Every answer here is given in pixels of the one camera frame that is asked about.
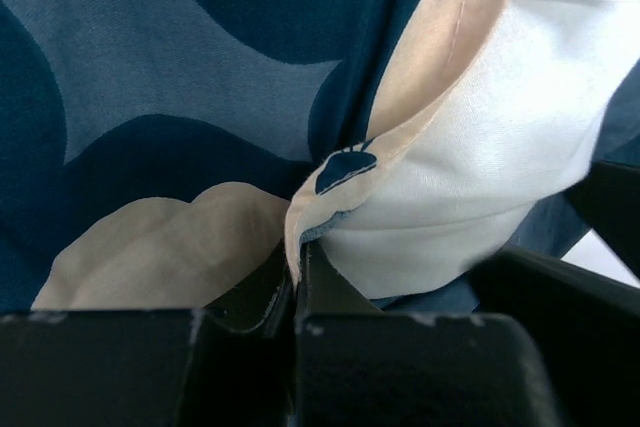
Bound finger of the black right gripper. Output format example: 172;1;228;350
470;162;639;426

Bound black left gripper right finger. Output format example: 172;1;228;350
296;243;560;426

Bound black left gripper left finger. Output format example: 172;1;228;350
1;249;292;426

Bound white pillow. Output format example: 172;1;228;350
320;0;639;299

